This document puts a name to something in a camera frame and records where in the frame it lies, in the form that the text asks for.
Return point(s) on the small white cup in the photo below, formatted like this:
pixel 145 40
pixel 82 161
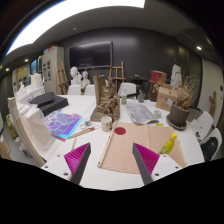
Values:
pixel 157 113

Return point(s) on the white plaster bust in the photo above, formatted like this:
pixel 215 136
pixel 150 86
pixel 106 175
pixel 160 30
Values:
pixel 76 76
pixel 85 81

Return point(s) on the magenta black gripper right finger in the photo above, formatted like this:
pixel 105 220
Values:
pixel 146 161

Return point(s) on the white plaster bust right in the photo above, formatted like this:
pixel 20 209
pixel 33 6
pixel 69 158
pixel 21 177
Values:
pixel 85 81

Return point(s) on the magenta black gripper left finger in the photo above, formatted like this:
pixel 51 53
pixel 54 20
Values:
pixel 77 160

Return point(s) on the black flat box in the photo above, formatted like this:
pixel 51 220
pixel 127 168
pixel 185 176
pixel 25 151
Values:
pixel 49 102

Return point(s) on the brown cardboard model sculpture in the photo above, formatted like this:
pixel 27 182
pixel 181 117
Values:
pixel 107 99

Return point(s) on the brown cardboard sheet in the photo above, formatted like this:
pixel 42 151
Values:
pixel 117 154

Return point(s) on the grey pot with dried plant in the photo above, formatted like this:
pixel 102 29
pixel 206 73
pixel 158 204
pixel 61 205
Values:
pixel 184 97

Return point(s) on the clear plastic water bottle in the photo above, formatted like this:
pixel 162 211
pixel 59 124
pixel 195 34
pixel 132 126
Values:
pixel 124 96

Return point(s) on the white chair back centre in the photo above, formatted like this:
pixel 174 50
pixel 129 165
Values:
pixel 129 88

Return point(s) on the wall-mounted black tv screen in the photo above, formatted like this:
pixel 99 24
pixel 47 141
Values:
pixel 91 55

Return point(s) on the red round coaster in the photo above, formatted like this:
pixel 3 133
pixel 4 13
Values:
pixel 120 131

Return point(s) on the white patterned mug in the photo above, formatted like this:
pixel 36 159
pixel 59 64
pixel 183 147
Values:
pixel 106 123

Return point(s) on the wooden ruler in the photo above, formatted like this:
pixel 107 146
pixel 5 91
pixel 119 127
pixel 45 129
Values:
pixel 84 132

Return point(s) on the newspaper in plastic sleeve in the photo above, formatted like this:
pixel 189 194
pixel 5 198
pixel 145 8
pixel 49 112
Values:
pixel 140 114

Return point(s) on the white plaster bust left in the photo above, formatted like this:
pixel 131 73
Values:
pixel 76 76

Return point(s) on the wooden easel left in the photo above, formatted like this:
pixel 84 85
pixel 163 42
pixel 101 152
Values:
pixel 61 79

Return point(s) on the wooden easel right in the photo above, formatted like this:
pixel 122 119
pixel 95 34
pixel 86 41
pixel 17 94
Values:
pixel 117 73

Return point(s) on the colourful purple print sheet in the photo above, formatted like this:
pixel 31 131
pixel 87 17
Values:
pixel 62 125

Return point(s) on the wooden easel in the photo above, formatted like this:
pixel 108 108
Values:
pixel 61 79
pixel 117 73

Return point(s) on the cardboard box on table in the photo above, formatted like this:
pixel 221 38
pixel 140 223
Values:
pixel 165 97

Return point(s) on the white cabinet with papers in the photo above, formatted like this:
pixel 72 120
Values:
pixel 51 62

